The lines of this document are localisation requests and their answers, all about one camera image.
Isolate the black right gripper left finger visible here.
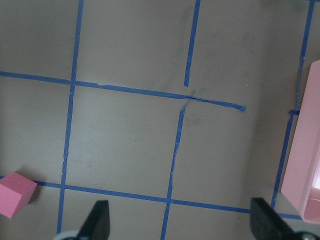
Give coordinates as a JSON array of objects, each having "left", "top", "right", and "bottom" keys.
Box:
[{"left": 77, "top": 200, "right": 111, "bottom": 240}]

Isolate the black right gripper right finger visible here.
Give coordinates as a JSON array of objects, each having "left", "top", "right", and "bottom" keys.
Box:
[{"left": 250, "top": 197, "right": 303, "bottom": 240}]

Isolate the pink plastic bin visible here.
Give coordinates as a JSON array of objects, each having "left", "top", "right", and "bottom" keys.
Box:
[{"left": 281, "top": 60, "right": 320, "bottom": 224}]

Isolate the pink foam cube centre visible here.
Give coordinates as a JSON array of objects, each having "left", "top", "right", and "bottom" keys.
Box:
[{"left": 0, "top": 172, "right": 38, "bottom": 219}]

